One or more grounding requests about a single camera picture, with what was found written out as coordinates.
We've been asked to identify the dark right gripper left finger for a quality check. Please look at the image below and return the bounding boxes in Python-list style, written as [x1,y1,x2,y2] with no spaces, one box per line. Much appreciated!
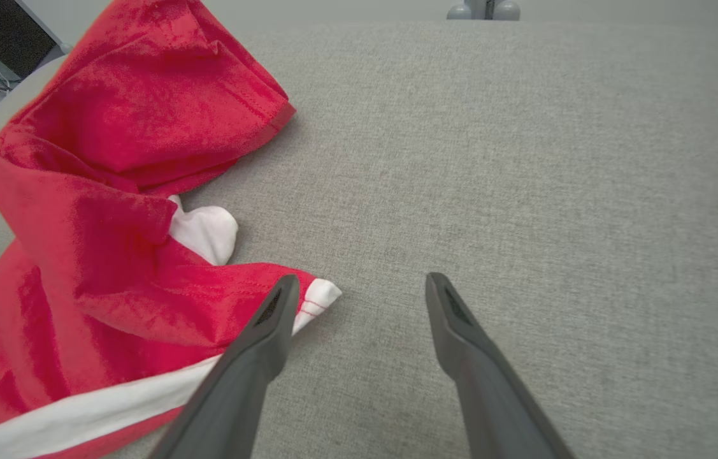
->
[148,274,301,459]

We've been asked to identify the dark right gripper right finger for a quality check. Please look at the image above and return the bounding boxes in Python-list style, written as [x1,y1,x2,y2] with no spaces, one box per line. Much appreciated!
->
[425,272,575,459]

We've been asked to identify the red shorts with white stripe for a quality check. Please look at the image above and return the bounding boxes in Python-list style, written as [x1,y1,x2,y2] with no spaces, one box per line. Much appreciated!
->
[0,0,342,459]

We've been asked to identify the black equipment panel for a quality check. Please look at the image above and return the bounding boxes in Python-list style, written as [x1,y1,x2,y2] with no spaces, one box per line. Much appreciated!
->
[0,0,60,80]

